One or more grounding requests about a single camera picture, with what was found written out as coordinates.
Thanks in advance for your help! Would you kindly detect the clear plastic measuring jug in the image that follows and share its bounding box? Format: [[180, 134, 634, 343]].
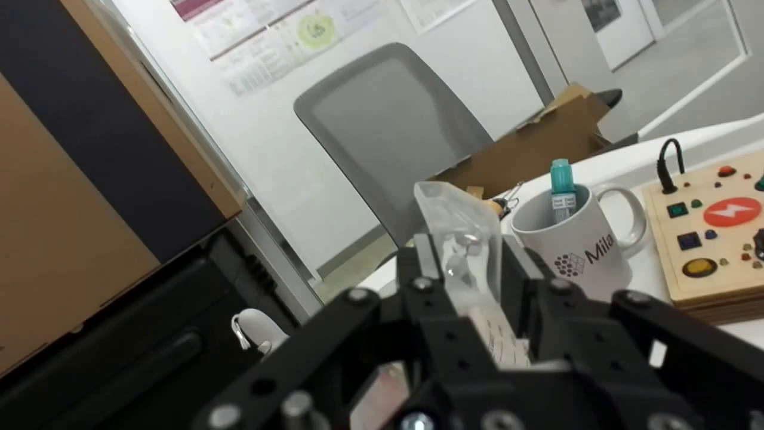
[[349, 179, 576, 430]]

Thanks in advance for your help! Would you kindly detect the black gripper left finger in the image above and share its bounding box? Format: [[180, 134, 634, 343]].
[[192, 248, 498, 430]]

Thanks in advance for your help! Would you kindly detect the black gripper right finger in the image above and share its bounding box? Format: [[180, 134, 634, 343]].
[[501, 238, 764, 430]]

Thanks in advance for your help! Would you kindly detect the large cardboard box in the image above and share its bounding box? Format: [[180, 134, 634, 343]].
[[0, 0, 240, 375]]

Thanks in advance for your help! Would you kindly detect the small open cardboard box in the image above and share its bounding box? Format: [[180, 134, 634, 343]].
[[437, 83, 624, 196]]

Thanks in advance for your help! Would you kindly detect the grey mesh office chair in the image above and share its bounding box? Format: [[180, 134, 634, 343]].
[[294, 43, 492, 246]]

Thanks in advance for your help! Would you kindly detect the teal marker in mug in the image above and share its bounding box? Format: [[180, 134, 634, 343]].
[[548, 158, 577, 222]]

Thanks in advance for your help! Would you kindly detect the white tape dispenser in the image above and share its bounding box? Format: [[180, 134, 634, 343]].
[[230, 308, 289, 356]]

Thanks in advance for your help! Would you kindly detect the white logo mug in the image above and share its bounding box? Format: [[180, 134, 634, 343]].
[[508, 185, 648, 301]]

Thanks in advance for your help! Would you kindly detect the wall poster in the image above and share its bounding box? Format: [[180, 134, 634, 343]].
[[168, 0, 379, 95]]

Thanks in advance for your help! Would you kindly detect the wooden switch busy board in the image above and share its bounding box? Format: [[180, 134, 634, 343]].
[[642, 154, 764, 308]]

